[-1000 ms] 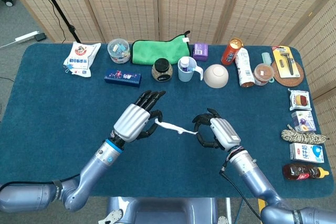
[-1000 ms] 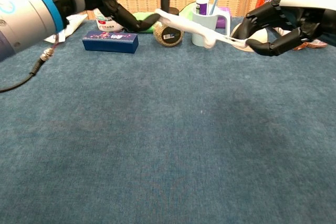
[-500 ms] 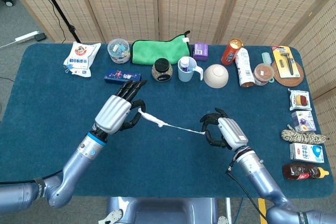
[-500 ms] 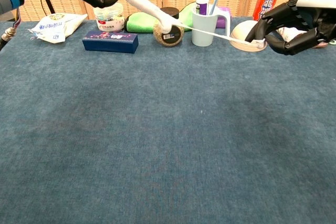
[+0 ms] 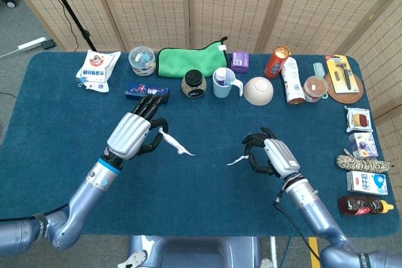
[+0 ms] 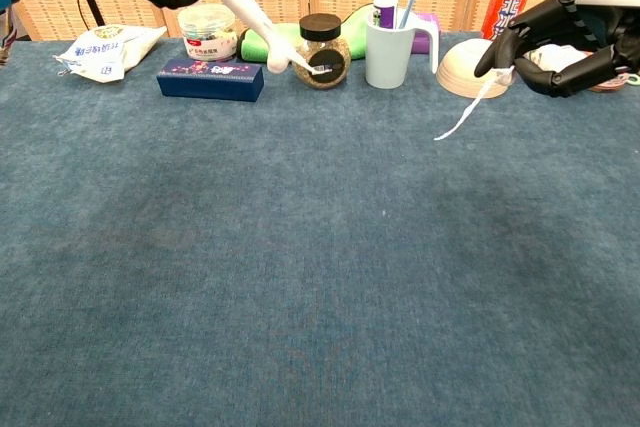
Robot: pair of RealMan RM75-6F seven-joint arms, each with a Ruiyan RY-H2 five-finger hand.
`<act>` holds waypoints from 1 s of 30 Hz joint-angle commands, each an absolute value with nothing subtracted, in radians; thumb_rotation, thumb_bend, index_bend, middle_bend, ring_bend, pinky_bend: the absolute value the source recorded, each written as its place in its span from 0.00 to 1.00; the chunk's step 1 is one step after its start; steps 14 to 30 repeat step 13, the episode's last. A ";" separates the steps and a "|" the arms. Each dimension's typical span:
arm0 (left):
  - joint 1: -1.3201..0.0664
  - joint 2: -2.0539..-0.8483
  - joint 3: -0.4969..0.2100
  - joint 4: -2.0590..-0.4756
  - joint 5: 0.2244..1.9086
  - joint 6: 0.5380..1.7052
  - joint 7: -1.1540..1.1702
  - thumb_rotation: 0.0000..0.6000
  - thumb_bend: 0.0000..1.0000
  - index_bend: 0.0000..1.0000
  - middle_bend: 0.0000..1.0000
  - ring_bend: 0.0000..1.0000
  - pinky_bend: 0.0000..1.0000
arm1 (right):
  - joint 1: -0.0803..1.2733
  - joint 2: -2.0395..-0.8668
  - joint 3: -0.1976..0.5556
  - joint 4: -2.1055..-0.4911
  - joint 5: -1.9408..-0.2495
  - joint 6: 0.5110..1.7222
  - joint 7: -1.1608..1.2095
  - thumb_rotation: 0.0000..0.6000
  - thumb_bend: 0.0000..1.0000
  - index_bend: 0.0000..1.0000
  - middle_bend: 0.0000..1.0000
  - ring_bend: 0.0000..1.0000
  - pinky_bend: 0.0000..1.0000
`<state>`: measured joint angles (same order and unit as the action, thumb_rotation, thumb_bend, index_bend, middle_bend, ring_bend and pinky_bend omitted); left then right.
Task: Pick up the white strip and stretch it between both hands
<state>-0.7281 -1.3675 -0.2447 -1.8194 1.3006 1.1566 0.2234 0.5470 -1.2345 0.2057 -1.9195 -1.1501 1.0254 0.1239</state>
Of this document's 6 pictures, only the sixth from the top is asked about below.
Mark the white plastic cylinder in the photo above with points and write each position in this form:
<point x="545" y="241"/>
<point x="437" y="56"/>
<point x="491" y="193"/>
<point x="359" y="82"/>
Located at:
<point x="250" y="12"/>

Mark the white string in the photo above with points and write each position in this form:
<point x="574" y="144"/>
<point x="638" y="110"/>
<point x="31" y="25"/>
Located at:
<point x="472" y="107"/>

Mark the clear plastic tub of clips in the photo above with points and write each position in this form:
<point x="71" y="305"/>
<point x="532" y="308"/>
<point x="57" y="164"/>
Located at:
<point x="207" y="34"/>

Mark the white snack bag blue print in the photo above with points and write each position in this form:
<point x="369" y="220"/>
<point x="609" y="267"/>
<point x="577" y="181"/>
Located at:
<point x="105" y="52"/>

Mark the orange drink can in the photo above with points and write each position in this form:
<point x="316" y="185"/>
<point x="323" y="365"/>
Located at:
<point x="510" y="2"/>

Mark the dark blue rectangular box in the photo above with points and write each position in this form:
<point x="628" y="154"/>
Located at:
<point x="210" y="81"/>

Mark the beige upturned bowl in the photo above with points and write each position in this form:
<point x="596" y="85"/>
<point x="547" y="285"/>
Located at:
<point x="462" y="72"/>

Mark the glass jar black lid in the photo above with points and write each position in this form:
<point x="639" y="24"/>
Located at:
<point x="322" y="59"/>

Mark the purple box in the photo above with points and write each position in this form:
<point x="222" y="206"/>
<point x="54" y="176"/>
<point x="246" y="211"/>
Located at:
<point x="422" y="42"/>

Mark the light blue toothbrush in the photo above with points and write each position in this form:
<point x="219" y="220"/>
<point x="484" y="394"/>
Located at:
<point x="407" y="7"/>

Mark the green microfibre towel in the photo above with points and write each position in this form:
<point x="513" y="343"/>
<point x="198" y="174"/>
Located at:
<point x="350" y="37"/>

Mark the blue table mat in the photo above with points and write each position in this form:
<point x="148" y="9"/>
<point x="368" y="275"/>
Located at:
<point x="300" y="272"/>

